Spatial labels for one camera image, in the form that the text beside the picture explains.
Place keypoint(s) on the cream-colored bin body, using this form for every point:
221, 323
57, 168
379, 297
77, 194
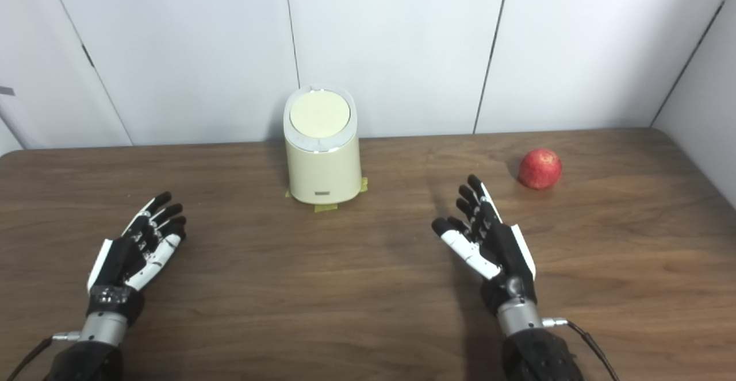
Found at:
323, 171

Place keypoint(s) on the red apple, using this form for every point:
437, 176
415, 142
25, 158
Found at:
539, 169

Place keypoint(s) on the cream-colored round bin lid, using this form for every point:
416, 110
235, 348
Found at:
319, 114

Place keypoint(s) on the grey wall tag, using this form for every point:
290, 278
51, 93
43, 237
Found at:
6, 91

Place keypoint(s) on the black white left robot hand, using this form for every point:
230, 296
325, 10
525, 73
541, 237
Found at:
118, 260

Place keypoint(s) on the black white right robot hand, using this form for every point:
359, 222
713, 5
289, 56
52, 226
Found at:
506, 254

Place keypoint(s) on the wide yellow tape piece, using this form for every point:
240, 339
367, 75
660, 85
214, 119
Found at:
325, 208

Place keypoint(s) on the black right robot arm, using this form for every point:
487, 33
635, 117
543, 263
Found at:
540, 358

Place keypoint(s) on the tall yellow tape piece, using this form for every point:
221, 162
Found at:
364, 184

